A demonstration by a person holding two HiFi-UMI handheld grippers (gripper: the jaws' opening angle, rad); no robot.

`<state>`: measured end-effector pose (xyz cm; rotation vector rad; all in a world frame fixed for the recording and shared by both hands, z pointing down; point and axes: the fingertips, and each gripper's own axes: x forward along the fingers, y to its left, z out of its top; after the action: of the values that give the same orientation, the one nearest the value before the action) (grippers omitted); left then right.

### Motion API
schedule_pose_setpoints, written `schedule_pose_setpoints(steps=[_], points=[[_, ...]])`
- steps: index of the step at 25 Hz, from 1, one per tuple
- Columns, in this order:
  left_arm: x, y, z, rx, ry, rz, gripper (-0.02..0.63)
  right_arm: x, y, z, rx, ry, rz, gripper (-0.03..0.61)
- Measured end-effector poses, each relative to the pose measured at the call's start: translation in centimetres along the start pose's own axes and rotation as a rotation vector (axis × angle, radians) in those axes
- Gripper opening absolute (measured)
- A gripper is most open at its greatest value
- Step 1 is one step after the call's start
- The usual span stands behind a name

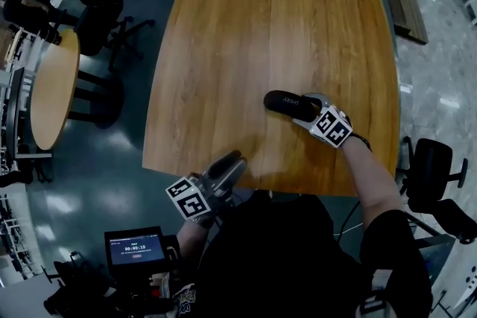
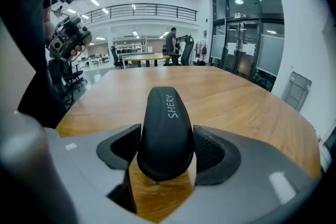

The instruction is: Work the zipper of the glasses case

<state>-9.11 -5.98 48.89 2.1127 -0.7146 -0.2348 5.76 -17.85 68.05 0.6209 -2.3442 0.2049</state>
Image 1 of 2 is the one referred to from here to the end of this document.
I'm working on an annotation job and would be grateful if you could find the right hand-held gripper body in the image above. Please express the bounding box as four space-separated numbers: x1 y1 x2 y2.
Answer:
307 94 355 150

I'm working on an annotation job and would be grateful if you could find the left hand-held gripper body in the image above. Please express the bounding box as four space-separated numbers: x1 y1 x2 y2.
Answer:
165 159 247 223

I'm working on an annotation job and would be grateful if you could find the black glasses case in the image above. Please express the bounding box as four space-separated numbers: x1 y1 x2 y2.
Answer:
263 89 322 123

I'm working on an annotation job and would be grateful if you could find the person's right forearm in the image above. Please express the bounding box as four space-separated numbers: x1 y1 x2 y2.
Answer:
341 133 405 232

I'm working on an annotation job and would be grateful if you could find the person's left forearm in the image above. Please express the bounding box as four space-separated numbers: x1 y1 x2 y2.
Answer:
176 218 210 262

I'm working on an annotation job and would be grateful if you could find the black monitor screen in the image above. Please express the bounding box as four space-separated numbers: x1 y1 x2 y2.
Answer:
104 226 167 277

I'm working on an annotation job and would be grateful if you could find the person's black shirt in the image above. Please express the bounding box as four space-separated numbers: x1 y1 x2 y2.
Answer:
171 189 434 318

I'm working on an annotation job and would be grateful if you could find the black office chair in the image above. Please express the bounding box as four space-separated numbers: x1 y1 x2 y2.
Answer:
396 136 477 245
54 0 156 72

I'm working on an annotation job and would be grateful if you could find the round wooden table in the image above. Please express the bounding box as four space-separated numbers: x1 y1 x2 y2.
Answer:
29 28 124 152

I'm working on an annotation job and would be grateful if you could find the black wrist strap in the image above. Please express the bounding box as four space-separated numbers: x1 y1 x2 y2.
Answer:
350 131 373 153

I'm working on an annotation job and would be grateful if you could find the thin black cable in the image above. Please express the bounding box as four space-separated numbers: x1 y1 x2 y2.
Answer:
334 197 365 240

